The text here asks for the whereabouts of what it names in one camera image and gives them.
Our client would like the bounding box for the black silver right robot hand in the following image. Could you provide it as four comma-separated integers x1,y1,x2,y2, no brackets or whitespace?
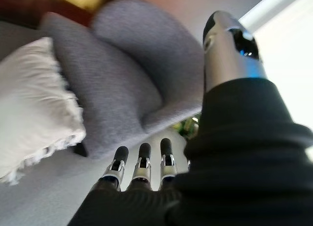
67,10,313,226

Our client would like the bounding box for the cream fringed cushion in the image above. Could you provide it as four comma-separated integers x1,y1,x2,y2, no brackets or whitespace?
0,37,87,185

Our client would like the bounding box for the green potted plant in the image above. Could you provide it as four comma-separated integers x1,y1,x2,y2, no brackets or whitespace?
175,115,201,140

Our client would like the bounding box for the grey fabric armchair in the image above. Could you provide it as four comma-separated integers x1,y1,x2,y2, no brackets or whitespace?
36,0,206,160

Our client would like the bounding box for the orange wooden cabinet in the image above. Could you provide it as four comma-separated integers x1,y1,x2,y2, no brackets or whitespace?
0,0,137,30

